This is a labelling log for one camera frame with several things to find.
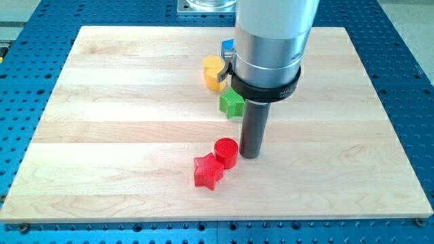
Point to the left board screw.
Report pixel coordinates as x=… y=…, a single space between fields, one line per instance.
x=23 y=228

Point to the metal base plate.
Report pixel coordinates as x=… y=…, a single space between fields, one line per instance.
x=205 y=6

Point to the red star block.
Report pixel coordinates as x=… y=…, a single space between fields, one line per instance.
x=207 y=171

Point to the right board screw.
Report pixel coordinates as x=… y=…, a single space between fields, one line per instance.
x=419 y=222

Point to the red cylinder block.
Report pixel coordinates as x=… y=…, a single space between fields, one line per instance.
x=226 y=151

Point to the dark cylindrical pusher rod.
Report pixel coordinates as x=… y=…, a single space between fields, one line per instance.
x=253 y=127

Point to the green star block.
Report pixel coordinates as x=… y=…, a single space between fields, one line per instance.
x=231 y=104

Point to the blue block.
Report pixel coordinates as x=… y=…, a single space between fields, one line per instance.
x=227 y=45

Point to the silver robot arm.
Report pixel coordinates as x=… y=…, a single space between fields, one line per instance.
x=269 y=41

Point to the light wooden board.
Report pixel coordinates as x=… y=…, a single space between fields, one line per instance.
x=130 y=111

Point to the yellow block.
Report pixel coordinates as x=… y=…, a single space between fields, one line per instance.
x=212 y=65

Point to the board screw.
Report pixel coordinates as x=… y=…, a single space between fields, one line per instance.
x=419 y=222
x=23 y=228

